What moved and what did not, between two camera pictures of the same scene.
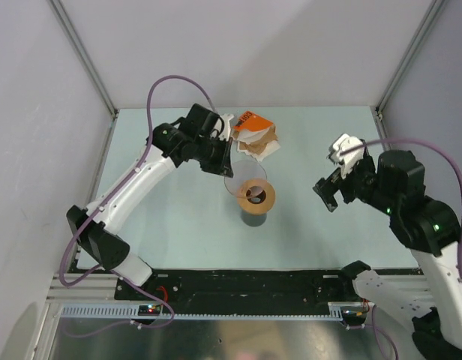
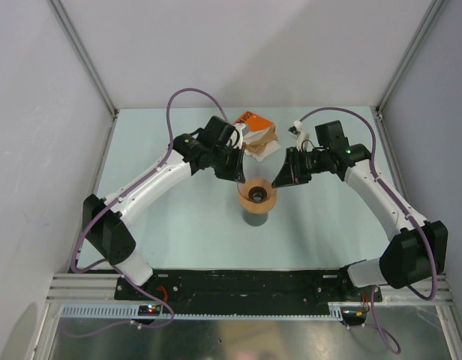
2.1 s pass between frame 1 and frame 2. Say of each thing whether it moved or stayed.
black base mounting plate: stayed
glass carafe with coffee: stayed
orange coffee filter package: stayed
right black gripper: moved
